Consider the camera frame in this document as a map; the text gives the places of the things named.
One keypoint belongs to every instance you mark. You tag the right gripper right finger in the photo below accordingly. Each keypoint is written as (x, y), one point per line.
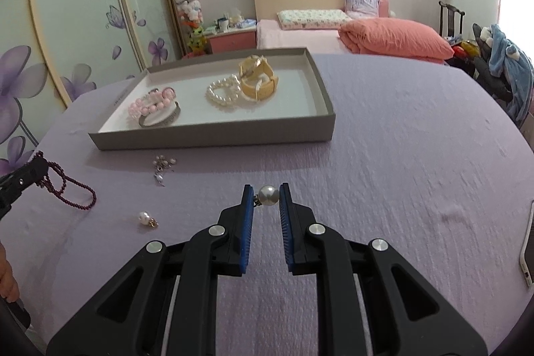
(371, 300)

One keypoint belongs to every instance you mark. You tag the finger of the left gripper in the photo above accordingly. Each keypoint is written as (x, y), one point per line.
(33, 172)

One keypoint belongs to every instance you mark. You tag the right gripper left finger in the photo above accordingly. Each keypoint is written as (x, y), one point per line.
(163, 301)

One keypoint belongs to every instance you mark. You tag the small pearl charm cluster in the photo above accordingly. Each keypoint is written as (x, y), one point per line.
(161, 166)

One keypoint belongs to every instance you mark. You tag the pearl earring with gold cap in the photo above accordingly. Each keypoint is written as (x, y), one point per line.
(267, 196)

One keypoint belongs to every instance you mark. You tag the left hand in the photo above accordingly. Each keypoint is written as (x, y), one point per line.
(9, 289)

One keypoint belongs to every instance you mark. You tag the white smartphone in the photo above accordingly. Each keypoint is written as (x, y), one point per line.
(526, 259)

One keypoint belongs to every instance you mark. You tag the purple bedspread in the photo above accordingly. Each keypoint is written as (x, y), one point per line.
(421, 156)

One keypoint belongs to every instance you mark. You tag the floral sliding wardrobe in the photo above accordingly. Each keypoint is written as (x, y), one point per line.
(54, 51)

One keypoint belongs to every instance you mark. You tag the clear tube of plush toys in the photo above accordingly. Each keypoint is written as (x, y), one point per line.
(191, 27)

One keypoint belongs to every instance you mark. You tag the white mug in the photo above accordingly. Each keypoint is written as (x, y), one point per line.
(222, 25)

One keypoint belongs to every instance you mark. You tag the pink nightstand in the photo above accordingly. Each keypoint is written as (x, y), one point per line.
(233, 40)

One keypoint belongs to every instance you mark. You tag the grey cardboard tray box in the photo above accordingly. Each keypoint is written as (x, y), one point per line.
(194, 103)

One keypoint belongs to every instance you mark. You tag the blue plush garment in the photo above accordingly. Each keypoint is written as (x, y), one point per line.
(504, 71)

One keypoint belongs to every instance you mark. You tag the coral pink duvet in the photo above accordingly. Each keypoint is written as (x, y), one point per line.
(394, 37)

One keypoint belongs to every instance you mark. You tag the black wooden chair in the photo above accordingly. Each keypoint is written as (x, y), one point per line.
(450, 20)

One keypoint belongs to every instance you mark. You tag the floral white pillow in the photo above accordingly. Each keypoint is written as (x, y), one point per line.
(312, 19)

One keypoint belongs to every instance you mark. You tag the purple patterned pillow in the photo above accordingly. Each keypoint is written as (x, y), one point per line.
(357, 9)

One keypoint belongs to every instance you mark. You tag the yellow strap watch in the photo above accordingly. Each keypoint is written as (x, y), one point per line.
(257, 78)

